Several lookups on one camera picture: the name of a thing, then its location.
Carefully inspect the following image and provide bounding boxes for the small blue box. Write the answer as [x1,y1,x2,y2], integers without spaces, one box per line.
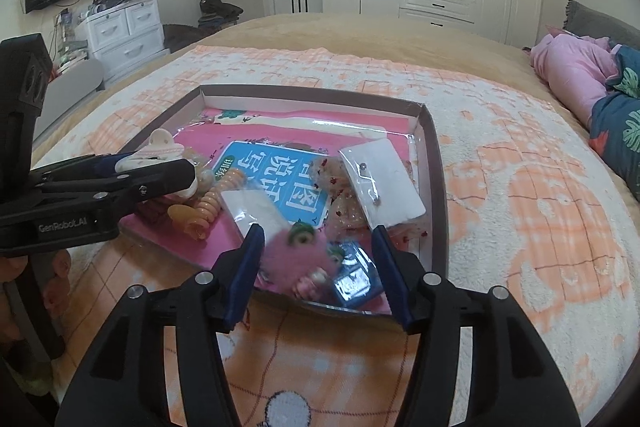
[332,242,383,308]

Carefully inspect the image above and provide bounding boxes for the white hair claw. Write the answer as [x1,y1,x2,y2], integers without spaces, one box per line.
[116,129,201,202]

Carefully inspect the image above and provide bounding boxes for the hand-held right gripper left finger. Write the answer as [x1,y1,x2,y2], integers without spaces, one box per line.
[54,223,266,427]

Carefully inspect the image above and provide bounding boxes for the sheer red-dotted scrunchie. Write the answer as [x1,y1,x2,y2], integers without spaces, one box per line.
[309,156,432,242]

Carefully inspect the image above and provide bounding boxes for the grey cardboard box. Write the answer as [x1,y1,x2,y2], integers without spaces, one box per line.
[117,84,447,319]

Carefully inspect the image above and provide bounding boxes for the white earring card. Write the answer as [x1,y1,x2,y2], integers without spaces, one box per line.
[339,138,427,230]

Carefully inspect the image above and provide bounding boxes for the pink fluffy hair clip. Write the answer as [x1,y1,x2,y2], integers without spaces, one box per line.
[260,227,343,300]

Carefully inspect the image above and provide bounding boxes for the clear bag with white card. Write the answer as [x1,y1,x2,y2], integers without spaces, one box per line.
[220,189,291,238]

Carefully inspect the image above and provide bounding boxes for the person's left hand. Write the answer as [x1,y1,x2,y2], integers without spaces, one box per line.
[0,251,73,350]

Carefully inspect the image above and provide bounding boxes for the dark folded clothes pile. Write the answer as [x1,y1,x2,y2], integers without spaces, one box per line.
[197,0,244,30]

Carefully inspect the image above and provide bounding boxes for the grey pillow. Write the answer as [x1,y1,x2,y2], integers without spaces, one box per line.
[564,0,640,52]

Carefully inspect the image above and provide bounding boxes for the peach patterned blanket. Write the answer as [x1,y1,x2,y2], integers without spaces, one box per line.
[30,44,640,427]

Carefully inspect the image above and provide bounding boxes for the dark brown cloth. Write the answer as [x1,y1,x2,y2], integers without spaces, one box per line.
[162,24,206,52]

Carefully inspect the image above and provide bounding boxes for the white printed booklet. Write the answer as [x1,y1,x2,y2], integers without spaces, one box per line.
[200,107,386,140]

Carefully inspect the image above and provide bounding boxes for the maroon hair claw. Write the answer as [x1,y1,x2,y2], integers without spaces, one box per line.
[135,199,173,225]

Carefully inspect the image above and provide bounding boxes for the beige spiral hair clip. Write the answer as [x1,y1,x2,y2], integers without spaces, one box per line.
[167,169,246,243]

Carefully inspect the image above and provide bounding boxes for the beige bed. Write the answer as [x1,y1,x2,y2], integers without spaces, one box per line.
[0,9,640,427]

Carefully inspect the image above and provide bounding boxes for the grey rounded furniture piece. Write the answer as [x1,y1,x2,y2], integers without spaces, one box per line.
[32,59,106,138]

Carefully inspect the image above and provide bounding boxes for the white drawer cabinet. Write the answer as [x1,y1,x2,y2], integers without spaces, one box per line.
[75,0,166,82]

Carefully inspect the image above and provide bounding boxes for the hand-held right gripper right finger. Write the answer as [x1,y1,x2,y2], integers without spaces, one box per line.
[371,224,582,427]

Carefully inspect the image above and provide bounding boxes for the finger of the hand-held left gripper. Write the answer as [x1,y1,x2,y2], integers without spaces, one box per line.
[30,152,137,188]
[42,158,197,208]

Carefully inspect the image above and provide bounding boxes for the pink book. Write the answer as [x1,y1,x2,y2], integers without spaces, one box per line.
[122,109,418,313]

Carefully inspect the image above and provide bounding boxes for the blue floral quilt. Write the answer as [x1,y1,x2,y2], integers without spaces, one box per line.
[587,44,640,202]

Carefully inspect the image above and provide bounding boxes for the pink padded garment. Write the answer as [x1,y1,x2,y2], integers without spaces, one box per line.
[530,27,626,128]

